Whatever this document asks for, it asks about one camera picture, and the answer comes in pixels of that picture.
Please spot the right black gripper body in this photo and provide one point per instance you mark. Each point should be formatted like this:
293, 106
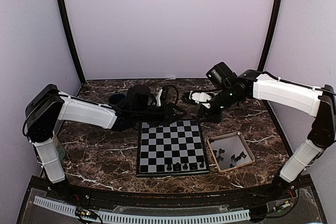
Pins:
227, 98

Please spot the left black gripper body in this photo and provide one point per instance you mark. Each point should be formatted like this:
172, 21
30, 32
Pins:
159, 117

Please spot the dark blue cup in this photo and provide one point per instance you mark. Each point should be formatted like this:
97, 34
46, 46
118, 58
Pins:
116, 98

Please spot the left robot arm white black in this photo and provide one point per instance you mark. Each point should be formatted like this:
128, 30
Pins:
52, 105

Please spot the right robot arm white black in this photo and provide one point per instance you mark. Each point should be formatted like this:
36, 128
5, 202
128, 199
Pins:
317, 102

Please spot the black grey chess board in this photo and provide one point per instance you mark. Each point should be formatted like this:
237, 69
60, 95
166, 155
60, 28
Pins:
180, 142

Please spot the small green circuit board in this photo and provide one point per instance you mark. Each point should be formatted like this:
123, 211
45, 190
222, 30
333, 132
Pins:
85, 213

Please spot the wooden tray with dark base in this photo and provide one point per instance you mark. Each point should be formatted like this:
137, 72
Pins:
232, 143

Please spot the beige paper cup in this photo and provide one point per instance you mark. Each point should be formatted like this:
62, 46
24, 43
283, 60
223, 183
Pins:
59, 148

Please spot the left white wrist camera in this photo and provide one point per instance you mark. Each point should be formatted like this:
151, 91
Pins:
162, 96

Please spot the right black frame post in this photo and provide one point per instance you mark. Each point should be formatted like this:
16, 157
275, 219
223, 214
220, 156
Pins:
269, 35

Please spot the black frame post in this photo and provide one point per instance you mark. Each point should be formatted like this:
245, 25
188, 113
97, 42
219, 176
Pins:
70, 41
269, 35

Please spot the black front rail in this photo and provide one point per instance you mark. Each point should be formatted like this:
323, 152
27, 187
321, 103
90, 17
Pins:
101, 197

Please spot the white slotted cable duct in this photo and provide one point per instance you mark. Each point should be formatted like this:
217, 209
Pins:
111, 217

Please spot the left black frame post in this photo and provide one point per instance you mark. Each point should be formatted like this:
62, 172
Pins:
70, 41

